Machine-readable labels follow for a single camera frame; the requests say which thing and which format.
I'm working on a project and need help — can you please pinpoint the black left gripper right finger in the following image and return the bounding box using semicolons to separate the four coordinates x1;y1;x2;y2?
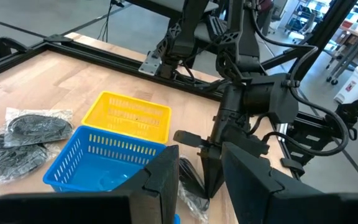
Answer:
221;142;338;224

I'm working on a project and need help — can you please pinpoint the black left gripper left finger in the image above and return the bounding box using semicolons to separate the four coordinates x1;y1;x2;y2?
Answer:
113;144;180;224

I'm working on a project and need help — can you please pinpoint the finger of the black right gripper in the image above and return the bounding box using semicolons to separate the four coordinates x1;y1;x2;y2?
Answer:
201;155;227;200

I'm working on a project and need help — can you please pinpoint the bagged black hair net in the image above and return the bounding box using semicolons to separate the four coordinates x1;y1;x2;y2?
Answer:
177;156;211;223
0;129;62;185
4;107;75;149

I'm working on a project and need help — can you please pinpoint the yellow plastic basket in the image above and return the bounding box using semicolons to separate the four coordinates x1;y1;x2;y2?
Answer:
81;90;172;144

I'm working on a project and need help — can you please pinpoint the background shelving unit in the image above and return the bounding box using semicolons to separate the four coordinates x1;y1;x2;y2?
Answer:
286;0;332;35

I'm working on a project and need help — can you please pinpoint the black rig beam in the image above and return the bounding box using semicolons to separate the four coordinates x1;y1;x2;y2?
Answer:
261;0;358;82

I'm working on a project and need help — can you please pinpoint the black table clamp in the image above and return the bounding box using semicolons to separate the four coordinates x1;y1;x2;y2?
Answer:
0;36;30;60

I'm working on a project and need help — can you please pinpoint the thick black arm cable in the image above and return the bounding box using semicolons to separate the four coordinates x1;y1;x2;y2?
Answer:
249;6;351;157

